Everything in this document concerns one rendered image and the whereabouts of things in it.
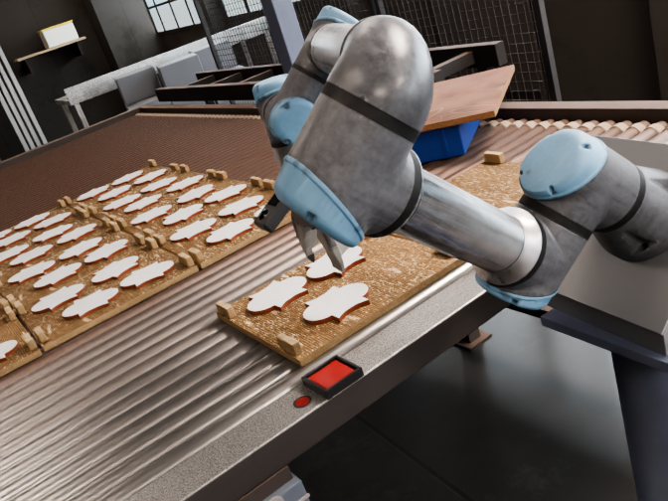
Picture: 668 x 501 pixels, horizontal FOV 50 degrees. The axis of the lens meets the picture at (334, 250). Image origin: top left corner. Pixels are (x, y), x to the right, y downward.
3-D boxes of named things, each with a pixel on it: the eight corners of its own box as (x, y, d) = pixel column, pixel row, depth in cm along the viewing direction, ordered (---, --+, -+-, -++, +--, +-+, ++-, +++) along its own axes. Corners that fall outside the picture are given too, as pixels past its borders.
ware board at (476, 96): (515, 70, 232) (514, 64, 231) (495, 116, 190) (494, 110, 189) (372, 102, 252) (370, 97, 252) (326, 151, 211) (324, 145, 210)
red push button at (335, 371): (358, 376, 118) (355, 369, 117) (329, 396, 115) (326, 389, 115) (337, 366, 123) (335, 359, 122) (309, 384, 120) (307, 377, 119)
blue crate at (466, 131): (482, 121, 226) (475, 90, 223) (466, 155, 201) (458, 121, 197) (391, 140, 239) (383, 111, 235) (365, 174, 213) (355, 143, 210)
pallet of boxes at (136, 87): (261, 144, 718) (224, 38, 678) (279, 156, 653) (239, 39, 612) (158, 185, 697) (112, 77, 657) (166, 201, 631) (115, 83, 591)
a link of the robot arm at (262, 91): (251, 89, 118) (246, 84, 126) (273, 152, 122) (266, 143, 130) (296, 74, 119) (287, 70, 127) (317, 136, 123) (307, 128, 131)
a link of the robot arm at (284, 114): (297, 69, 108) (285, 63, 118) (262, 135, 110) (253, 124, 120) (341, 93, 110) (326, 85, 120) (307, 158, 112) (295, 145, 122)
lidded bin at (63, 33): (75, 39, 1118) (67, 22, 1108) (80, 38, 1085) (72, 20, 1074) (45, 50, 1100) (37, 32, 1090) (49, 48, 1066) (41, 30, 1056)
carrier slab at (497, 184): (598, 177, 160) (597, 170, 159) (466, 259, 143) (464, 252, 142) (487, 165, 189) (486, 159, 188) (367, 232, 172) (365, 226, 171)
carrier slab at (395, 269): (467, 260, 142) (465, 253, 142) (301, 368, 125) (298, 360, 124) (364, 235, 171) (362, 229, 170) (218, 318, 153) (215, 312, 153)
